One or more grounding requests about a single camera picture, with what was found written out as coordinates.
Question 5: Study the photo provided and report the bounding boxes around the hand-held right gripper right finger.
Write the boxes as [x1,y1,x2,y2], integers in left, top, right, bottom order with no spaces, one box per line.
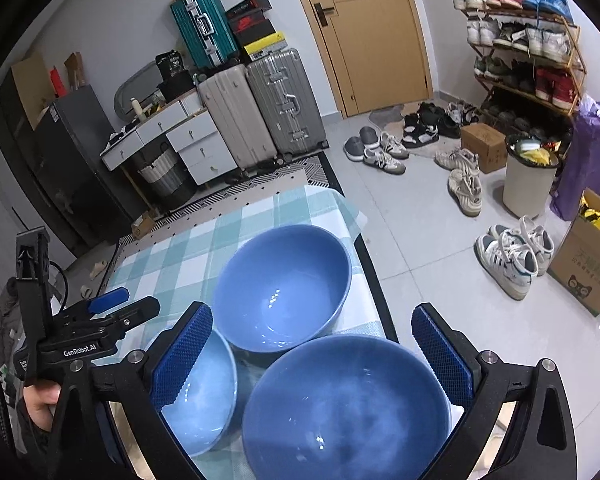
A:
[411,302,578,480]

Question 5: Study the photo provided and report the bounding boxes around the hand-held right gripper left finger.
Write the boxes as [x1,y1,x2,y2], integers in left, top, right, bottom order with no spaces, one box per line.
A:
[46,301,214,480]

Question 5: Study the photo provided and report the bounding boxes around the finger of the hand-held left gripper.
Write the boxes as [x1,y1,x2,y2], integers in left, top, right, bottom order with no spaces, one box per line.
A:
[86,287,130,314]
[104,295,162,334]

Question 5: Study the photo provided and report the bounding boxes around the blue bowl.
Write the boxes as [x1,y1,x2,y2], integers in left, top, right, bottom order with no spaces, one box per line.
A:
[145,327,238,457]
[213,225,353,354]
[241,335,452,480]

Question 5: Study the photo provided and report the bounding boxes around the person's left forearm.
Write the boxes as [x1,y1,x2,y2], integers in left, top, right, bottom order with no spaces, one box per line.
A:
[0,360,56,480]

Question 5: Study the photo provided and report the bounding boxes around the person's left hand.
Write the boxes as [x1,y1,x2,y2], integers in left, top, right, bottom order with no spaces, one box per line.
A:
[22,382,61,428]

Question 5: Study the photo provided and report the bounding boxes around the woven laundry basket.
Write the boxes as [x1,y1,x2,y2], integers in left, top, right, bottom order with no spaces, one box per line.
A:
[137,142,198,211]

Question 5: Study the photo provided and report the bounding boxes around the dark grey refrigerator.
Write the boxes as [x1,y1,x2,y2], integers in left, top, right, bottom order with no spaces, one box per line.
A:
[32,85,148,251]

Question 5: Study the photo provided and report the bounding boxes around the cardboard box green print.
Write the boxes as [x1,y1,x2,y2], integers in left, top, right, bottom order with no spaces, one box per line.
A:
[546,189,600,317]

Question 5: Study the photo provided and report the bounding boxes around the scattered loose shoes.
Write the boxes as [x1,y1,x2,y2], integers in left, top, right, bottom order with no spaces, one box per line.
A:
[342,101,556,301]

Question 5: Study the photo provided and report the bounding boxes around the white dresser desk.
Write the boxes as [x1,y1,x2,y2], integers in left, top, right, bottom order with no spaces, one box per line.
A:
[101,95,241,196]

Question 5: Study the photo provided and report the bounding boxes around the white trash bin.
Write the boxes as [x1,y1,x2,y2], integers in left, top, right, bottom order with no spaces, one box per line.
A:
[502,132,561,219]

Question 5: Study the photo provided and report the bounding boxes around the tall black cabinet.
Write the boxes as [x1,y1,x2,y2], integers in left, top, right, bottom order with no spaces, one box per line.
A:
[0,52,56,201]

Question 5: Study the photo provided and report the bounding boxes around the small brown cardboard box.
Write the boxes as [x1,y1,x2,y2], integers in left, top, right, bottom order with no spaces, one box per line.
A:
[460,122,510,174]

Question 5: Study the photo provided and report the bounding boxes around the beige suitcase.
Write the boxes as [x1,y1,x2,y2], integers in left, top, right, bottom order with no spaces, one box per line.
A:
[197,64,279,170]

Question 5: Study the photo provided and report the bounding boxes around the grey oval mirror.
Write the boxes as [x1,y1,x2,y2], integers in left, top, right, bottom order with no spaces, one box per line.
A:
[115,60,166,121]

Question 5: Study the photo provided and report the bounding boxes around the black bag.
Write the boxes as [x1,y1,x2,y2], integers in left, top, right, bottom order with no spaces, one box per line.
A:
[157,70,198,101]

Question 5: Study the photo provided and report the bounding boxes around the black printed package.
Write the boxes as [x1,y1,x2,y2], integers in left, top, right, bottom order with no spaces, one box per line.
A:
[155,51,188,73]

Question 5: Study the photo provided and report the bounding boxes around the purple plastic bag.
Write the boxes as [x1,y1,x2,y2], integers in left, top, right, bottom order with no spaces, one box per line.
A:
[550,95,600,221]

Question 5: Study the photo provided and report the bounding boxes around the grey door mat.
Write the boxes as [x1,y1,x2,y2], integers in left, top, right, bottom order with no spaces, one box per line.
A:
[369,102,421,133]

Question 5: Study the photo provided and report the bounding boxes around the silver suitcase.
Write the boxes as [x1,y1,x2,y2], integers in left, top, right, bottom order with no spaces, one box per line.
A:
[245,48,329,156]

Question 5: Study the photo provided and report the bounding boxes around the teal suitcase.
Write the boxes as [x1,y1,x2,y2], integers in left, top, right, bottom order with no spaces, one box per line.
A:
[170,0,241,71]

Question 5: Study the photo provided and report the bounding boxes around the plain black shoe box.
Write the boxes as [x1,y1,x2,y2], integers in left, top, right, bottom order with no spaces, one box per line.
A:
[235,24,281,46]

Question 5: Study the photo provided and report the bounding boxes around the red and black shoe box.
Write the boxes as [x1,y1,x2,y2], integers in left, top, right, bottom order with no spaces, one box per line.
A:
[228,12,273,33]

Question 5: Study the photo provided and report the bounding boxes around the wooden door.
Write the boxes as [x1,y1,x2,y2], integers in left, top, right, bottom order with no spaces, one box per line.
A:
[284,0,433,118]

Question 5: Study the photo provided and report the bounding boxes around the shoe rack with shoes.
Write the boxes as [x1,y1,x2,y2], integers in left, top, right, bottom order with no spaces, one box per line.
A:
[452,0,588,133]

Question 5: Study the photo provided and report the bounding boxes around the wooden shoe rack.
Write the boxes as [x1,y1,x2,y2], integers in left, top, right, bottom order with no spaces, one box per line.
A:
[455,0,588,126]

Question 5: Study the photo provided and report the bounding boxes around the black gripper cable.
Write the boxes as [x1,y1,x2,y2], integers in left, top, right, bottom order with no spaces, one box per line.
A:
[49,259,71,313]

